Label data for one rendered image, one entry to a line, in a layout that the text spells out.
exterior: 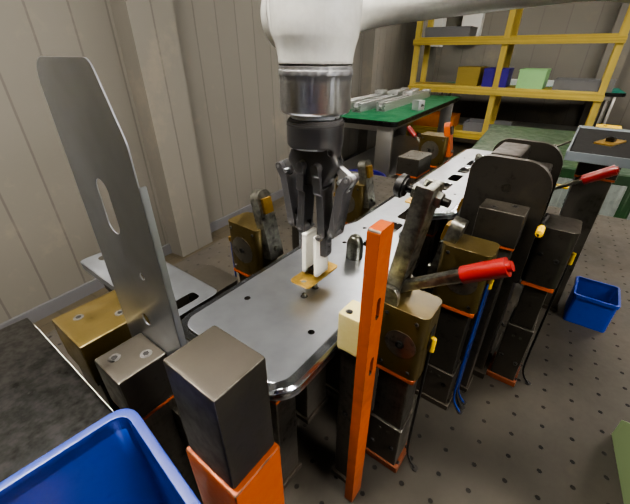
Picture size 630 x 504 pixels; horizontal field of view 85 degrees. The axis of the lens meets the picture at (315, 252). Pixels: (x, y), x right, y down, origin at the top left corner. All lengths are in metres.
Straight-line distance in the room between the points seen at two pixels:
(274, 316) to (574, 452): 0.62
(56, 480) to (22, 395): 0.25
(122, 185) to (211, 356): 0.15
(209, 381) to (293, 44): 0.35
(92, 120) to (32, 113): 2.04
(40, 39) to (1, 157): 0.61
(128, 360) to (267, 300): 0.24
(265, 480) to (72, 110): 0.30
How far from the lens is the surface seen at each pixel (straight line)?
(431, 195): 0.40
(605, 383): 1.05
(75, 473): 0.27
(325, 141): 0.45
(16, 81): 2.32
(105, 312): 0.51
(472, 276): 0.43
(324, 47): 0.43
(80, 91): 0.30
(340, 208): 0.47
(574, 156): 0.91
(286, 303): 0.55
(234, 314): 0.54
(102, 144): 0.30
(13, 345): 0.58
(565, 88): 5.99
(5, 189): 2.33
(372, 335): 0.40
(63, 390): 0.48
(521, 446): 0.84
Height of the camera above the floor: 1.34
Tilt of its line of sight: 30 degrees down
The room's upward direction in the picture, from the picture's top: straight up
